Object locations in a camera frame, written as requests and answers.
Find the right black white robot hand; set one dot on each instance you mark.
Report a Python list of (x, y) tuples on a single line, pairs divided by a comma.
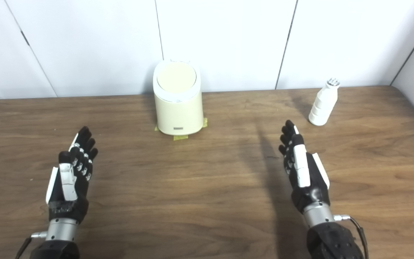
[(311, 190)]

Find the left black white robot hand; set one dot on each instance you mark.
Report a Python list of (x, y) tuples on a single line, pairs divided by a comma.
[(74, 201)]

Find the small white plastic bottle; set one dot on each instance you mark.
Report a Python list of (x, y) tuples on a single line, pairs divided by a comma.
[(322, 104)]

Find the cream-colored round bin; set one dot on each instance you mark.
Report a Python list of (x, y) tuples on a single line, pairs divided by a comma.
[(180, 115)]

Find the round cream bin lid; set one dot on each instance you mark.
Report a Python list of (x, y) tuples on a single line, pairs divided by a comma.
[(176, 77)]

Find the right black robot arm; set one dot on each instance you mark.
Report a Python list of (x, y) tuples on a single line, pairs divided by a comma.
[(331, 241)]

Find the black wall panel hinge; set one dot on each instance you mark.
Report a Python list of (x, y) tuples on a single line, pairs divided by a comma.
[(25, 38)]

